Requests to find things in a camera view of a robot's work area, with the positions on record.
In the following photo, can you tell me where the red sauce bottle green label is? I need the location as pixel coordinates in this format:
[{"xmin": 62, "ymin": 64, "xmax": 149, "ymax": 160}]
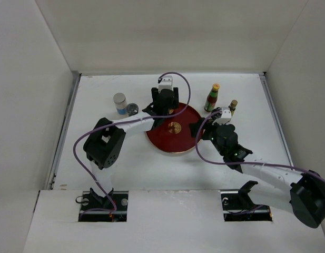
[{"xmin": 204, "ymin": 83, "xmax": 220, "ymax": 112}]

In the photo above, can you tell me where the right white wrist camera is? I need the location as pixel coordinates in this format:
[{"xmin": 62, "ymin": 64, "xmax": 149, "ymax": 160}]
[{"xmin": 211, "ymin": 107, "xmax": 232, "ymax": 125}]

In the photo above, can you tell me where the purple cable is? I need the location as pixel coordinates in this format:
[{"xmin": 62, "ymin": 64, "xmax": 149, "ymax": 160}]
[
  {"xmin": 73, "ymin": 72, "xmax": 192, "ymax": 221},
  {"xmin": 195, "ymin": 110, "xmax": 325, "ymax": 189}
]

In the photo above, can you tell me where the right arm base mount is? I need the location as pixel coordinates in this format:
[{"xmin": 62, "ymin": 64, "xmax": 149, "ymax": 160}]
[{"xmin": 220, "ymin": 181, "xmax": 272, "ymax": 222}]

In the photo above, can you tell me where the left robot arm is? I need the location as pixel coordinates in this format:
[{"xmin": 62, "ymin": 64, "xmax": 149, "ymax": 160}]
[{"xmin": 83, "ymin": 87, "xmax": 179, "ymax": 193}]

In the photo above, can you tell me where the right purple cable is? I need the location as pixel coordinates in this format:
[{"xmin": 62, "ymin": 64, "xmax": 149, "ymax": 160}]
[{"xmin": 195, "ymin": 110, "xmax": 325, "ymax": 189}]

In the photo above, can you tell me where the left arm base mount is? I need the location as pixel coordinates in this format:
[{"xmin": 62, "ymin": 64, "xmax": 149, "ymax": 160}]
[{"xmin": 75, "ymin": 188, "xmax": 129, "ymax": 222}]

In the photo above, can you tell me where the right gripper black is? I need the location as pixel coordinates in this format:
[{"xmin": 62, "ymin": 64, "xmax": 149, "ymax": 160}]
[{"xmin": 189, "ymin": 118, "xmax": 227, "ymax": 156}]

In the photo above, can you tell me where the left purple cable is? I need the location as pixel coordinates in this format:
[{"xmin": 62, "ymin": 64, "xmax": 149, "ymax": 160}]
[{"xmin": 73, "ymin": 72, "xmax": 192, "ymax": 221}]

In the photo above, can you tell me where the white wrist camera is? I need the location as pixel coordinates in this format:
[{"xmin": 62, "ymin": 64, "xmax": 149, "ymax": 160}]
[
  {"xmin": 211, "ymin": 107, "xmax": 232, "ymax": 125},
  {"xmin": 157, "ymin": 75, "xmax": 173, "ymax": 93}
]

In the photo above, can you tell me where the small yellow label bottle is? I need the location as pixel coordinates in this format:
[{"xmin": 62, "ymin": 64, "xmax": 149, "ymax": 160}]
[{"xmin": 229, "ymin": 100, "xmax": 238, "ymax": 116}]

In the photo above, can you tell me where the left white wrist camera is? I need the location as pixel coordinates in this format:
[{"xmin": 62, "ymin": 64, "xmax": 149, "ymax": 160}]
[{"xmin": 157, "ymin": 75, "xmax": 173, "ymax": 93}]

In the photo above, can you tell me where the red round tray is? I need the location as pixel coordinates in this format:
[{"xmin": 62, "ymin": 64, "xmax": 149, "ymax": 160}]
[{"xmin": 146, "ymin": 102, "xmax": 201, "ymax": 153}]

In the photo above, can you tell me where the silver lid blue label jar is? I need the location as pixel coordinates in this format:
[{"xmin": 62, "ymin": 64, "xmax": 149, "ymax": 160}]
[{"xmin": 113, "ymin": 93, "xmax": 127, "ymax": 115}]

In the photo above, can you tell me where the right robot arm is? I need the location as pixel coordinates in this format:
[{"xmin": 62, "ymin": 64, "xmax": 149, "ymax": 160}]
[{"xmin": 189, "ymin": 118, "xmax": 325, "ymax": 228}]

